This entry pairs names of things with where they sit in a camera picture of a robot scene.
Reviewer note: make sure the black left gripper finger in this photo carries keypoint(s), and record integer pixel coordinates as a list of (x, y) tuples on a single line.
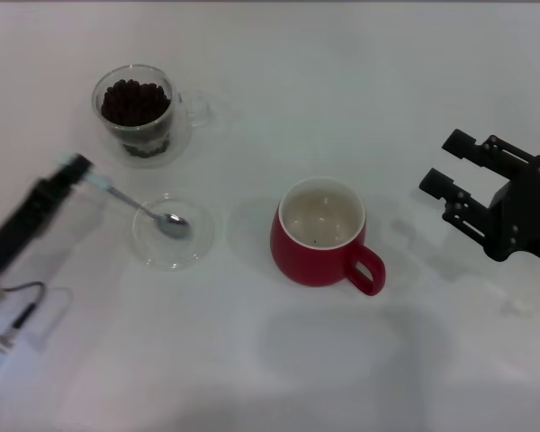
[(74, 173)]

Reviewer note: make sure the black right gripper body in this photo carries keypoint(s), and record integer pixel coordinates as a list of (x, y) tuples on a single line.
[(526, 216)]

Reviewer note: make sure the small clear glass dish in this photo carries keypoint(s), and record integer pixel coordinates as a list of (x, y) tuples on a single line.
[(198, 243)]

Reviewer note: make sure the red mug white inside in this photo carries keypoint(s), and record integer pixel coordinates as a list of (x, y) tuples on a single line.
[(301, 261)]

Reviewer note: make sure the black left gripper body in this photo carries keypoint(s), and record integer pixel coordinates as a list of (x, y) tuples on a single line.
[(22, 225)]

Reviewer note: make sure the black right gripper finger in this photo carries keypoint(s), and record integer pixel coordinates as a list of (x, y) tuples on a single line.
[(490, 153), (463, 207)]

